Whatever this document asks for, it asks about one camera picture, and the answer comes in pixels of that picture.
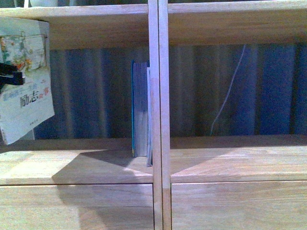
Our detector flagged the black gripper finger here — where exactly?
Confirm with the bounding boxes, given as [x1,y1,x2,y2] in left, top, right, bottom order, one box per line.
[0,63,25,86]

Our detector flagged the white illustrated paperback book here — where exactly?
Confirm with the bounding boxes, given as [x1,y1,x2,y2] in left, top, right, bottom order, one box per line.
[0,17,55,145]

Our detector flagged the white ceramic bowl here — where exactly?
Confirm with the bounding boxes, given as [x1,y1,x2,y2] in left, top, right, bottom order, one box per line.
[30,0,58,7]

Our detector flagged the dark pleated curtain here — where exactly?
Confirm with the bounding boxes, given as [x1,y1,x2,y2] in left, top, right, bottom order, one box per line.
[35,44,307,139]

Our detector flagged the teal cover upright book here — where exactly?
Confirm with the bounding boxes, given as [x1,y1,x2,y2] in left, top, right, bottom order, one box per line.
[131,61,148,157]

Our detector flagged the thin upright book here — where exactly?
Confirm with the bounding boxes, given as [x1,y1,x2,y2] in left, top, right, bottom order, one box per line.
[146,67,153,167]

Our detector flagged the wooden bookshelf unit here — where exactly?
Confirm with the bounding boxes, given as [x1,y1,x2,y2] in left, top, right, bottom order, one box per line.
[0,0,307,230]

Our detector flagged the thin white hanging cable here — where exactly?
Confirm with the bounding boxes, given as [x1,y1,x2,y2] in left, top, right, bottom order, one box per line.
[210,44,247,136]

